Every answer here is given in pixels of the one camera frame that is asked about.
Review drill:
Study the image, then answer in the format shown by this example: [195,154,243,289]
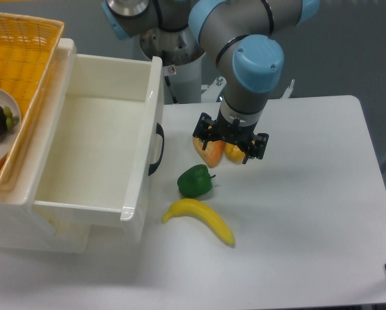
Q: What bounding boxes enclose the small yellow orange fruit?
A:
[224,143,245,163]

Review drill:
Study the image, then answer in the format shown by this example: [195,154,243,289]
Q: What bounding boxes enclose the black drawer handle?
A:
[148,123,165,176]

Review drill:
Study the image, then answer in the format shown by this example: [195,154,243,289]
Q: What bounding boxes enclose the yellow banana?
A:
[161,198,235,247]

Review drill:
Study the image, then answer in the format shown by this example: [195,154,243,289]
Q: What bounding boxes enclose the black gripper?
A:
[193,111,269,164]

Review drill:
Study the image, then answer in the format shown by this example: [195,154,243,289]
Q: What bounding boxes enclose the yellow woven basket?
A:
[0,12,64,188]

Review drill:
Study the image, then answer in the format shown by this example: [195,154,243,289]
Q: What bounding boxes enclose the green bell pepper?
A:
[177,164,216,198]

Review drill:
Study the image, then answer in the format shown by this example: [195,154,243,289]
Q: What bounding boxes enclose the white drawer cabinet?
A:
[0,39,91,253]

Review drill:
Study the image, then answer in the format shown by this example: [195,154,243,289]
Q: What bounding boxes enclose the white open drawer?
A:
[34,54,164,243]

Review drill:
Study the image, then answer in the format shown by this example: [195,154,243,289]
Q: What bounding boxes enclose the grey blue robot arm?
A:
[102,1,320,159]

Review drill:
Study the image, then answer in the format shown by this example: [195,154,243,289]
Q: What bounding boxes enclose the orange yellow mango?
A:
[193,138,226,168]

